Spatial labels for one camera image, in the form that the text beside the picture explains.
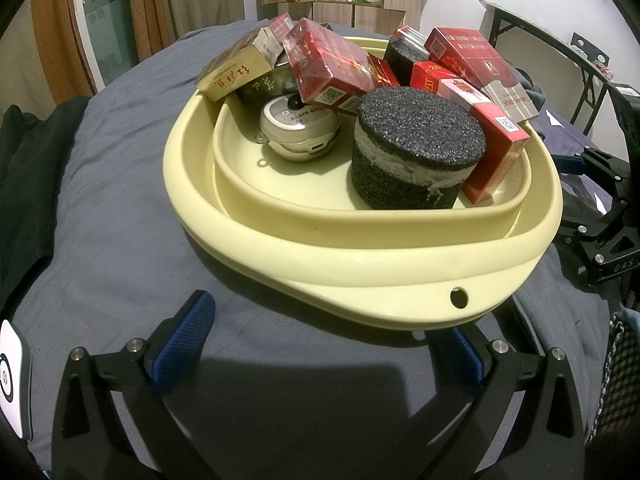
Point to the silver round device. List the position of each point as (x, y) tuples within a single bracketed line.
[(300, 127)]

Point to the dark olive cigarette box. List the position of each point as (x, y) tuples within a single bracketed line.
[(265, 85)]

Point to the red and white cigarette box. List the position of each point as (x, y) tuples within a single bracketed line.
[(492, 155)]

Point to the brown curtain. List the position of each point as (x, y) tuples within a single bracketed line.
[(190, 0)]

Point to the white rounded device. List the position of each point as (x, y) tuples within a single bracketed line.
[(12, 380)]

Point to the large black foam cylinder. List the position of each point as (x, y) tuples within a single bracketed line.
[(415, 150)]

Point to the large red cigarette box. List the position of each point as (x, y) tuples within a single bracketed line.
[(320, 65)]

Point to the dark blue cloth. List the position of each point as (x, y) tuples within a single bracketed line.
[(555, 135)]

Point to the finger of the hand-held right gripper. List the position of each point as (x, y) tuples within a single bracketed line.
[(570, 165), (607, 255)]

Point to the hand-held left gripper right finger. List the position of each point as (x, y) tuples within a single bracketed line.
[(462, 357)]

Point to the red and yellow cigarette box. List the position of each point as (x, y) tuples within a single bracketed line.
[(430, 77)]

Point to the glass door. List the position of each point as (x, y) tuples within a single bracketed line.
[(107, 20)]

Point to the pale yellow plastic basin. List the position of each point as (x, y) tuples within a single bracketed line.
[(350, 260)]

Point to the black cloth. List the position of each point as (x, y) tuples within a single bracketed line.
[(30, 160)]

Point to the small black foam cylinder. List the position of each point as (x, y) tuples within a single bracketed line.
[(402, 62)]

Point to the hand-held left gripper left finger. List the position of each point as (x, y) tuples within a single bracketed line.
[(185, 340)]

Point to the black folding table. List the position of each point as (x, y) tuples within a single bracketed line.
[(540, 25)]

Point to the red and silver cigarette box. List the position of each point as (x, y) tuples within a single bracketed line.
[(470, 60)]

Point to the brown wooden door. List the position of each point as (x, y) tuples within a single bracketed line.
[(55, 25)]

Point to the red striped cigarette box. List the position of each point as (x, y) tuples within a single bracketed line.
[(410, 34)]

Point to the red and gold cigarette box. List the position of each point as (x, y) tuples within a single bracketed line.
[(385, 72)]

